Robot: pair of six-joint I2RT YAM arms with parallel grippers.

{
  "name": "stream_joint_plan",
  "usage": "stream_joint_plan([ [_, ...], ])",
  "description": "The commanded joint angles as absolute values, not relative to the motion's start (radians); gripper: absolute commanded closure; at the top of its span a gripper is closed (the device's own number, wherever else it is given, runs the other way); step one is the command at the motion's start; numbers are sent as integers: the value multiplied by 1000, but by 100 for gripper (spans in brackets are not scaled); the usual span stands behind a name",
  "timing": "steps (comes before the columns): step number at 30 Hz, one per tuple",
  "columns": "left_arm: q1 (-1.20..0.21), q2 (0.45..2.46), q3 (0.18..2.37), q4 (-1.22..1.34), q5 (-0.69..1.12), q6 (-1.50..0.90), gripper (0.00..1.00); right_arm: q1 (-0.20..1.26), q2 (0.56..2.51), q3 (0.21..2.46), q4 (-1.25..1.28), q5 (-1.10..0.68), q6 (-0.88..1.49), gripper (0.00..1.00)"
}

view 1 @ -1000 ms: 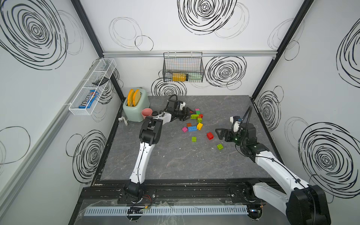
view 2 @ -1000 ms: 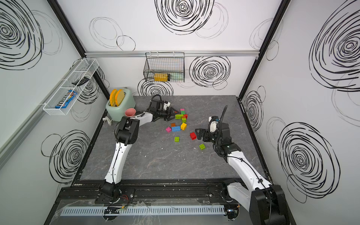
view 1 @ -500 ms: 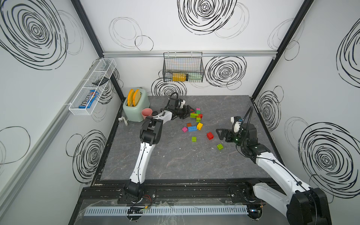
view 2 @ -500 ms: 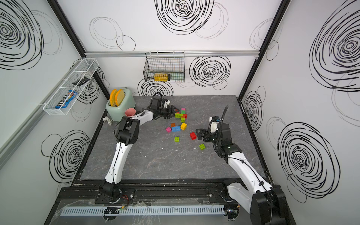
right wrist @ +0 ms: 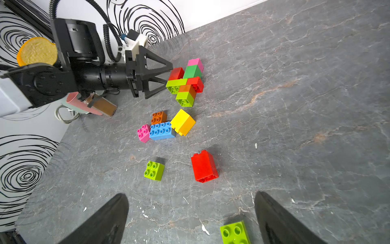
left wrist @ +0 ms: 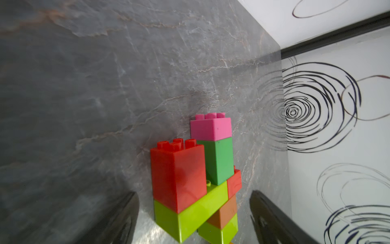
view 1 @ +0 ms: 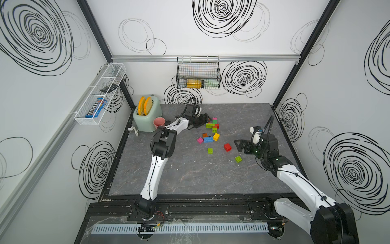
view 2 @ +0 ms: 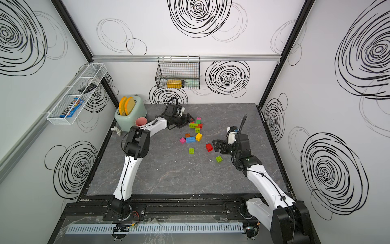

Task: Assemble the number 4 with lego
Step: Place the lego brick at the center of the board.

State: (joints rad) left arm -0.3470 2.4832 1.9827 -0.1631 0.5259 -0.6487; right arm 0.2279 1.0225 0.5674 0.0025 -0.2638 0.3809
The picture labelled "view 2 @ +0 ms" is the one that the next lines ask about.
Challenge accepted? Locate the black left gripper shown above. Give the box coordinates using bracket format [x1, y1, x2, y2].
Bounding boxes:
[172, 114, 195, 128]

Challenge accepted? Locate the lime long lego brick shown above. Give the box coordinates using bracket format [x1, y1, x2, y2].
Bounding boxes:
[189, 123, 199, 128]

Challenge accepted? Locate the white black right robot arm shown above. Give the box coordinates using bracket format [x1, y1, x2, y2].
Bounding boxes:
[212, 127, 315, 244]

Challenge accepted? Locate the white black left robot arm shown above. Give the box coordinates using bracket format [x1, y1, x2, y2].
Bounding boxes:
[108, 104, 196, 219]

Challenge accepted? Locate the red tall lego brick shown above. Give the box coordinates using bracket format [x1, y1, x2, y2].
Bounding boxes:
[206, 143, 213, 152]

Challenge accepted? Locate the blue long lego brick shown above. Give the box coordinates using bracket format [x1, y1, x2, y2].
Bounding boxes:
[186, 137, 196, 143]

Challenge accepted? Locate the yellow tall lego brick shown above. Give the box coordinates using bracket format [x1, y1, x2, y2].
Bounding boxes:
[196, 133, 203, 141]

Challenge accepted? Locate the light green box in basket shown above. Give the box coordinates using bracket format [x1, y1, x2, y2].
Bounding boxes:
[182, 78, 200, 89]

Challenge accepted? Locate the yellow box in basket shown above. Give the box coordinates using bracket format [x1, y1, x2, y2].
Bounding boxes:
[166, 79, 184, 89]

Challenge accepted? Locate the pink plastic cup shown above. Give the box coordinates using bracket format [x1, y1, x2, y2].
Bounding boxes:
[135, 117, 148, 128]

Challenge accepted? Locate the mint green toaster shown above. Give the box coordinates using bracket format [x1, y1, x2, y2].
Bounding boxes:
[114, 95, 147, 132]

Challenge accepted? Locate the right toy bread slice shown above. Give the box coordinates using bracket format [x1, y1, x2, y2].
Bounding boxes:
[125, 97, 136, 115]

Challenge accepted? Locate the toy bread slice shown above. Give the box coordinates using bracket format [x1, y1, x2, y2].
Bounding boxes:
[119, 96, 128, 116]
[125, 97, 136, 115]

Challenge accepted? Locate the left toy bread slice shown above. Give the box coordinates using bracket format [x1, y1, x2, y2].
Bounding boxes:
[119, 96, 128, 116]

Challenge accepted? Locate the black remote on shelf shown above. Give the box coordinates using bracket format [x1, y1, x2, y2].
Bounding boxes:
[78, 83, 97, 94]

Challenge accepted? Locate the blue snack packet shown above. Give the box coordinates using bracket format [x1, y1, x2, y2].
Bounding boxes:
[60, 98, 84, 118]

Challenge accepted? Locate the black wire wall basket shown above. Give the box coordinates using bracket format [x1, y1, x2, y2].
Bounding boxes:
[155, 56, 201, 89]

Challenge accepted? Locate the white slotted cable duct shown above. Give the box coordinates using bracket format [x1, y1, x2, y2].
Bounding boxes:
[65, 222, 245, 234]

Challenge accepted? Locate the white wire wall shelf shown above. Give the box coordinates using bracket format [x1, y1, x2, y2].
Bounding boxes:
[46, 63, 107, 126]

